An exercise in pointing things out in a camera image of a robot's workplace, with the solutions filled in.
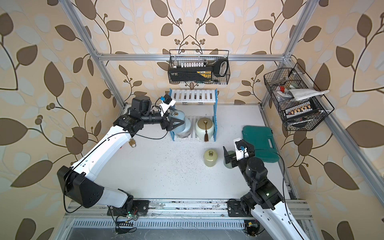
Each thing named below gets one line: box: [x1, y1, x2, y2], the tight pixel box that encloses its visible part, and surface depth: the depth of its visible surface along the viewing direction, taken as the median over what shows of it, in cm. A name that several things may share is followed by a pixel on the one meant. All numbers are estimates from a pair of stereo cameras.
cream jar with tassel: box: [195, 117, 215, 142], surface depth 95 cm
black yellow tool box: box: [168, 66, 213, 82], surface depth 86 cm
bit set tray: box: [283, 100, 318, 121], surface depth 69 cm
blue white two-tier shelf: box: [169, 88, 218, 142], surface depth 95 cm
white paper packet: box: [286, 88, 330, 101], surface depth 64 cm
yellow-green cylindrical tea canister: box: [203, 149, 218, 168], surface depth 86 cm
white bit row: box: [181, 61, 207, 68], surface depth 85 cm
